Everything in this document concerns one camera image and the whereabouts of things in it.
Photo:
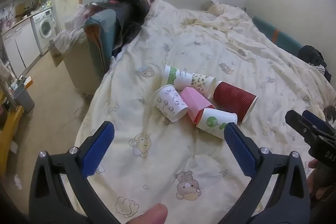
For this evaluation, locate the white base cabinet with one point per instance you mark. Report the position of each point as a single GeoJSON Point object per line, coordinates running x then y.
{"type": "Point", "coordinates": [18, 45]}

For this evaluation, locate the teal padded side panel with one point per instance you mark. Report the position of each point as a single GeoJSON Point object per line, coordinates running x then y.
{"type": "Point", "coordinates": [275, 33]}

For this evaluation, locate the person's right hand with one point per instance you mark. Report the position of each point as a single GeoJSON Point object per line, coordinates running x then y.
{"type": "Point", "coordinates": [313, 183]}

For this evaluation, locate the yellow wooden table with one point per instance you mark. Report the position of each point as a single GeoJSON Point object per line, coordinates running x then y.
{"type": "Point", "coordinates": [9, 127]}

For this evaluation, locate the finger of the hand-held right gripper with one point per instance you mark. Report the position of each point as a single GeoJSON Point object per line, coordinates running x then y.
{"type": "Point", "coordinates": [316, 119]}
{"type": "Point", "coordinates": [299, 123]}

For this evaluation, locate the red ribbed paper cup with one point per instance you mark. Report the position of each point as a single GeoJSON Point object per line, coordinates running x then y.
{"type": "Point", "coordinates": [232, 100]}

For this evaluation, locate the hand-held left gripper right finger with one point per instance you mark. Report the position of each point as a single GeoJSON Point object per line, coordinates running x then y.
{"type": "Point", "coordinates": [240, 150]}

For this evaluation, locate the cream pillow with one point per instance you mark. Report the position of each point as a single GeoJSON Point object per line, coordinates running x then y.
{"type": "Point", "coordinates": [214, 7]}

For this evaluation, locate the cream bear print blanket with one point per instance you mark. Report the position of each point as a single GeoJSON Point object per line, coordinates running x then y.
{"type": "Point", "coordinates": [210, 43]}

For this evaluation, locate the brown cardboard box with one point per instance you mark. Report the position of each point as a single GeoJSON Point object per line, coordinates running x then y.
{"type": "Point", "coordinates": [55, 54]}

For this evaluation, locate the pink paper cup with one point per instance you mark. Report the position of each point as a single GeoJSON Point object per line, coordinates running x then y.
{"type": "Point", "coordinates": [197, 103]}

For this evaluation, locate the pile of dark clothes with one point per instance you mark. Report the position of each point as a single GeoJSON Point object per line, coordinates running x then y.
{"type": "Point", "coordinates": [128, 11]}

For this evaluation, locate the teal padded bed footboard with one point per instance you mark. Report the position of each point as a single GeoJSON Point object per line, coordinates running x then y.
{"type": "Point", "coordinates": [101, 35]}

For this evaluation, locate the black clothing bundle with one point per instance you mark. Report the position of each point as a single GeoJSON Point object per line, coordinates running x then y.
{"type": "Point", "coordinates": [313, 57]}

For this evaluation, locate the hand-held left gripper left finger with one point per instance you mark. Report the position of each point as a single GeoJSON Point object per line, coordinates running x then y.
{"type": "Point", "coordinates": [98, 150]}

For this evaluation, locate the white cup green globe print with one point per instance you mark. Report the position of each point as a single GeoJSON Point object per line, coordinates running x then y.
{"type": "Point", "coordinates": [214, 123]}

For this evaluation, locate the cream cup small prints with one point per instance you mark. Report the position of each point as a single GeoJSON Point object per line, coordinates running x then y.
{"type": "Point", "coordinates": [203, 83]}

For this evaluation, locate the grey trash bin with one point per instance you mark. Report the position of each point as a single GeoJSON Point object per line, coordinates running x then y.
{"type": "Point", "coordinates": [23, 99]}

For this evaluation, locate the person's left hand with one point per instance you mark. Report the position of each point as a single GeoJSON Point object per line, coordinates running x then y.
{"type": "Point", "coordinates": [149, 214]}

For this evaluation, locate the grey white furry animal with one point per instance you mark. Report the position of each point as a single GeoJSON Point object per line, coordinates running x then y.
{"type": "Point", "coordinates": [330, 115]}

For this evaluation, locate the white cup green band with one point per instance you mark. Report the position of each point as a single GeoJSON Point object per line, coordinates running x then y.
{"type": "Point", "coordinates": [176, 77]}

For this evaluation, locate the white cup animal print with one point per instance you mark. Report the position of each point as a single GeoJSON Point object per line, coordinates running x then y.
{"type": "Point", "coordinates": [169, 103]}

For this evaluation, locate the white washing machine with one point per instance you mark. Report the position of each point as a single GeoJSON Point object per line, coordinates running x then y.
{"type": "Point", "coordinates": [45, 27]}

